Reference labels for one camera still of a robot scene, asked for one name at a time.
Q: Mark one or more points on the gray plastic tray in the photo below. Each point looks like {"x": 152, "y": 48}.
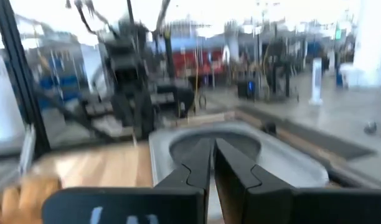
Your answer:
{"x": 287, "y": 161}

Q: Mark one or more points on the amber glass cup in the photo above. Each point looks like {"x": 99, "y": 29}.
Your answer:
{"x": 25, "y": 199}

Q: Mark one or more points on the white floor stand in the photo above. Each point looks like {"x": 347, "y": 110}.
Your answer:
{"x": 316, "y": 81}

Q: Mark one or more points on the black aluminium table frame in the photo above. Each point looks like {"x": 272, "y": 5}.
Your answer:
{"x": 16, "y": 81}

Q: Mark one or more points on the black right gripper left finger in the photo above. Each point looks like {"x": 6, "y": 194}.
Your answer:
{"x": 178, "y": 205}

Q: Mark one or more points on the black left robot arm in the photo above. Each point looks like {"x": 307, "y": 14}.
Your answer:
{"x": 125, "y": 56}

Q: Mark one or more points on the black round plate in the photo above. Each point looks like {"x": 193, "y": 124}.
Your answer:
{"x": 240, "y": 143}

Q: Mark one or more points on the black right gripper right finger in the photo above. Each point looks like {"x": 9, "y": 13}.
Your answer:
{"x": 259, "y": 202}

